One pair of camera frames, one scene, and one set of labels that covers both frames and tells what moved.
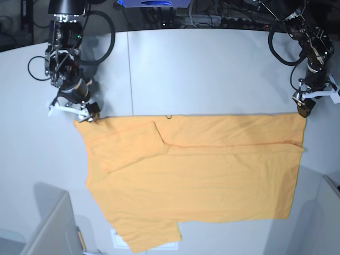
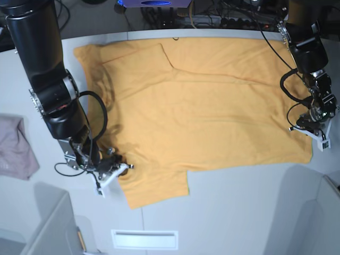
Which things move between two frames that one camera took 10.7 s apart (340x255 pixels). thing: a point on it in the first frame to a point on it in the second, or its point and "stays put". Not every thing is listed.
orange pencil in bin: x=81 y=238 stays put
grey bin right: x=313 y=226 stays put
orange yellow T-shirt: x=151 y=172 to x=185 y=104
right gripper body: x=315 y=85 to x=315 y=119
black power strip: x=227 y=23 stays put
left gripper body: x=73 y=96 to x=110 y=165
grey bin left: x=57 y=234 stays put
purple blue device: x=154 y=3 stays put
